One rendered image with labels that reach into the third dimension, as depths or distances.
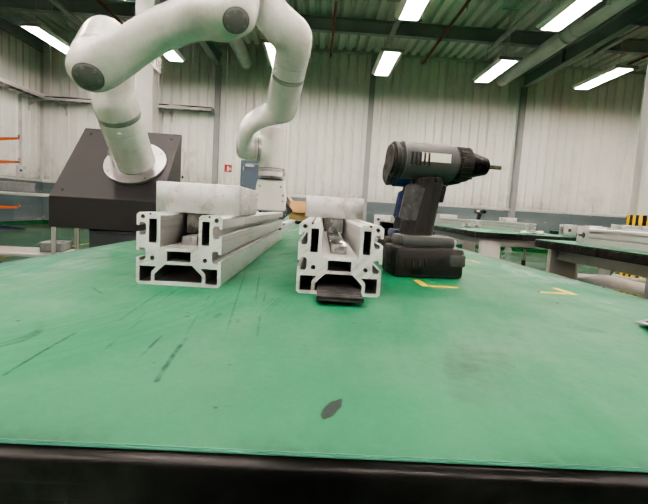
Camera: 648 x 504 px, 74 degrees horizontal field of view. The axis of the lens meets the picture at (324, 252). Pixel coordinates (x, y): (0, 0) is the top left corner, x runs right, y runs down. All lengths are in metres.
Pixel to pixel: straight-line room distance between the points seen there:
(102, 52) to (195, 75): 11.98
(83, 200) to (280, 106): 0.65
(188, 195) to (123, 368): 0.35
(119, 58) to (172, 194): 0.66
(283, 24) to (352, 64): 11.75
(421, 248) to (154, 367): 0.51
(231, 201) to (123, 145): 0.85
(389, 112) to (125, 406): 12.58
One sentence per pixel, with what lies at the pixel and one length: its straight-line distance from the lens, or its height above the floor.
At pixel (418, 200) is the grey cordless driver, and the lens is 0.72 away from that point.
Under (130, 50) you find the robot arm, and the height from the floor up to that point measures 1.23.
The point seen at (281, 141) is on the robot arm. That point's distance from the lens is 1.39.
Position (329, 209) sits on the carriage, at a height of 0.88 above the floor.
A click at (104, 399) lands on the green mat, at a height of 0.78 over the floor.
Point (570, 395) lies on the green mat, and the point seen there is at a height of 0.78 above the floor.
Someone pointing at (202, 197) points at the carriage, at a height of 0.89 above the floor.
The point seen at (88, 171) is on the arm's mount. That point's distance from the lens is 1.55.
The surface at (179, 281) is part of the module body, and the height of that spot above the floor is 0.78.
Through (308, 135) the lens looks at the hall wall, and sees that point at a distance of 12.43.
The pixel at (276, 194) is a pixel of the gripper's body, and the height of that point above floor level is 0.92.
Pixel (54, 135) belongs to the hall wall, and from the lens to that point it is 14.33.
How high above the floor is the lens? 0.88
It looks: 6 degrees down
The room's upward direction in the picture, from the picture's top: 3 degrees clockwise
